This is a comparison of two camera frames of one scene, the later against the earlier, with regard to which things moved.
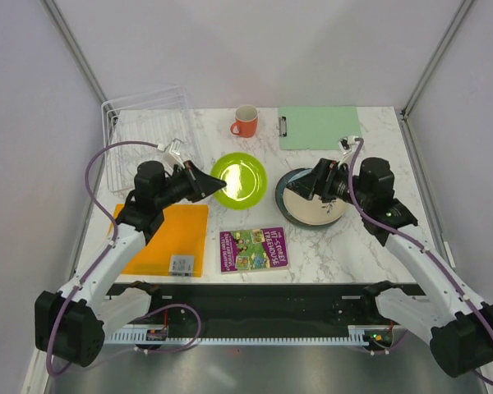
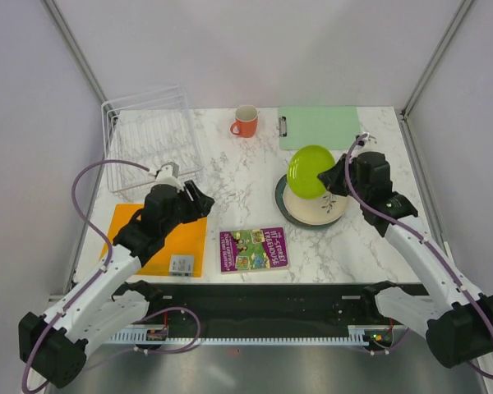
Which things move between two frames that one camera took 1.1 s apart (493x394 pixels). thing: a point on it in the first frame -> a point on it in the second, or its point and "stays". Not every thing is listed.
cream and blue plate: (312, 211) stays
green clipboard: (320, 127) stays
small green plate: (246, 179) -> (306, 165)
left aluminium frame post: (65, 32) stays
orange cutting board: (182, 231) stays
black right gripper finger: (306, 185) -> (334, 178)
